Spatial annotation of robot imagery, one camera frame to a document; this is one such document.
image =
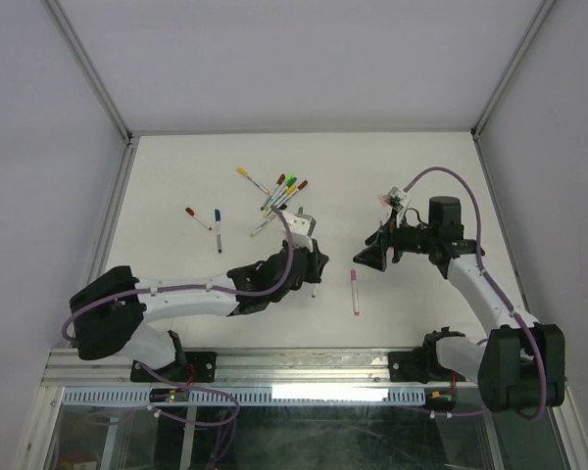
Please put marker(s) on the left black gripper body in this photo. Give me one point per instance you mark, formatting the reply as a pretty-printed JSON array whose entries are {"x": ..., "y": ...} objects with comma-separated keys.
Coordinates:
[{"x": 310, "y": 274}]

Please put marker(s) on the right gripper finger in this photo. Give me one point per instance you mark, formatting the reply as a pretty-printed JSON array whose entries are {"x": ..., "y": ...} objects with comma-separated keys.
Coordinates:
[
  {"x": 372, "y": 256},
  {"x": 380, "y": 238}
]

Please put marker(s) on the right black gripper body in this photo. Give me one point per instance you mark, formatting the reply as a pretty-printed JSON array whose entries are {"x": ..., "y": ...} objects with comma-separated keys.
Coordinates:
[{"x": 410, "y": 240}]

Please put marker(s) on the purple capped marker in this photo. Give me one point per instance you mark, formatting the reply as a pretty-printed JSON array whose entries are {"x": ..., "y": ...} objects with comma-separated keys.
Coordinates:
[{"x": 354, "y": 292}]

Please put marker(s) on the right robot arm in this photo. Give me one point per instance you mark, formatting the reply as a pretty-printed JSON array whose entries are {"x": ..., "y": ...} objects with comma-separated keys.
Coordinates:
[{"x": 520, "y": 367}]

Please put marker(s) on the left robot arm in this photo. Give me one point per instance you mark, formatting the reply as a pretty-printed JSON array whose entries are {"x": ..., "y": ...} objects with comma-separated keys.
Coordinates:
[{"x": 114, "y": 315}]

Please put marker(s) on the blue capped pen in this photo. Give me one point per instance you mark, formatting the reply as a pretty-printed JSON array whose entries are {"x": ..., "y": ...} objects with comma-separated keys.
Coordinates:
[{"x": 218, "y": 230}]

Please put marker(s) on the red capped pen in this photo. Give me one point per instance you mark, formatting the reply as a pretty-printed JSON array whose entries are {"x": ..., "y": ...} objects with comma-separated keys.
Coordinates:
[{"x": 192, "y": 213}]

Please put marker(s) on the dark red capped marker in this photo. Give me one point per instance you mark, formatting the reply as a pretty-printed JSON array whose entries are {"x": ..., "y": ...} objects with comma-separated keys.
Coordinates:
[{"x": 296, "y": 191}]

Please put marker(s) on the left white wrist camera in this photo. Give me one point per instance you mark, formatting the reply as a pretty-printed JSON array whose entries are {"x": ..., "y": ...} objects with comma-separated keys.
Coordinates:
[{"x": 301, "y": 228}]

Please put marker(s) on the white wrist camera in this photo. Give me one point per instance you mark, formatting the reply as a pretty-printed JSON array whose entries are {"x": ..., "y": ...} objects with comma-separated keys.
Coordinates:
[
  {"x": 398, "y": 200},
  {"x": 301, "y": 228}
]

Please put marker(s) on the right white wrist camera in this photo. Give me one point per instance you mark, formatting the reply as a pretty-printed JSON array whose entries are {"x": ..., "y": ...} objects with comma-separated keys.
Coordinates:
[{"x": 398, "y": 200}]

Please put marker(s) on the aluminium front rail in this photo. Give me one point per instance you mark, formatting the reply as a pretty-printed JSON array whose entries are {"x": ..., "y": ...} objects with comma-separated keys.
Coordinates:
[{"x": 240, "y": 368}]

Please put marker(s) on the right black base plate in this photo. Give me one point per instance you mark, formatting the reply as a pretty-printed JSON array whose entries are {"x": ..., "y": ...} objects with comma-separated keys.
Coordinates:
[{"x": 428, "y": 367}]

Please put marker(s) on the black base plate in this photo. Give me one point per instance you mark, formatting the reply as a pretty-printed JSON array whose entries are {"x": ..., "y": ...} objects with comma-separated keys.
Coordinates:
[
  {"x": 198, "y": 368},
  {"x": 428, "y": 367}
]

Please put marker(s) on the slotted grey cable duct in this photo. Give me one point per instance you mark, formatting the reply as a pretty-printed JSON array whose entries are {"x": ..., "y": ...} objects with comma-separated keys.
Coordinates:
[{"x": 277, "y": 395}]

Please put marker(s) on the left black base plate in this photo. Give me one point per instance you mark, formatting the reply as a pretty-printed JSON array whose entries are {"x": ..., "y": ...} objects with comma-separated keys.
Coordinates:
[{"x": 198, "y": 368}]

